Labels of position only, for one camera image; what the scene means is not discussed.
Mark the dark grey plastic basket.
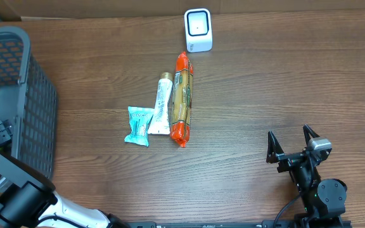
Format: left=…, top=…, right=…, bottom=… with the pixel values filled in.
left=0, top=26, right=58, bottom=178

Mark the teal snack packet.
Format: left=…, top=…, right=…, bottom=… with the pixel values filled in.
left=124, top=106, right=154, bottom=147

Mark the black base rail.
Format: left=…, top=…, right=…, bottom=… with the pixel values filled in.
left=127, top=220, right=352, bottom=228

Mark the orange spaghetti packet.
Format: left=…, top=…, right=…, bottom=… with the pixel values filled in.
left=170, top=52, right=193, bottom=148

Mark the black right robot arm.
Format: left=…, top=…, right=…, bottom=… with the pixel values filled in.
left=264, top=125, right=352, bottom=227

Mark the white barcode scanner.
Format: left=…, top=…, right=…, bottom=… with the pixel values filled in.
left=184, top=8, right=213, bottom=53

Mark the white tube with gold cap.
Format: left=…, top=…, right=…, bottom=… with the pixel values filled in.
left=148, top=72, right=173, bottom=135

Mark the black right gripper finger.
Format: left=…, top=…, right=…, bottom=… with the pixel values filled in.
left=266, top=130, right=284, bottom=163
left=303, top=124, right=320, bottom=148

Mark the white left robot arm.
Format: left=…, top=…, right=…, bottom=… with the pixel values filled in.
left=0, top=144, right=126, bottom=228

